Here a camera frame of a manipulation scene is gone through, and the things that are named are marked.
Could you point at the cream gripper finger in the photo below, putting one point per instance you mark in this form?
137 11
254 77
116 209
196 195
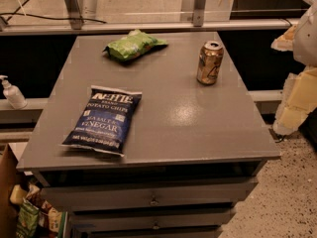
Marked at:
284 42
299 99

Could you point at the orange soda can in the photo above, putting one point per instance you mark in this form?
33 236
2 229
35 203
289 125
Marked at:
210 59

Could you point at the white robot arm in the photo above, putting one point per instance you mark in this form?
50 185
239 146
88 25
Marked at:
305 38

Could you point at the green chips bag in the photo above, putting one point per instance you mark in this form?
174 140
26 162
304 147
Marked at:
132 46

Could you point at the grey drawer cabinet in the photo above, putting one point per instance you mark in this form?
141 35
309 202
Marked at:
193 151

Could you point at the blue kettle chips bag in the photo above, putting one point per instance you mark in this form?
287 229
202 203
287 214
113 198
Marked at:
105 121

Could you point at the white pump bottle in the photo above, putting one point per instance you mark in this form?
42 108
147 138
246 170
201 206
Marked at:
13 94

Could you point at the green snack bag in box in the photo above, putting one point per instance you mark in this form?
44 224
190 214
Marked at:
27 220

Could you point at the brown cardboard box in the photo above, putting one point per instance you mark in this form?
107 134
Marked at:
8 178

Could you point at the metal rail frame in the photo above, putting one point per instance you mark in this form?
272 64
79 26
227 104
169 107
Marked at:
89 17

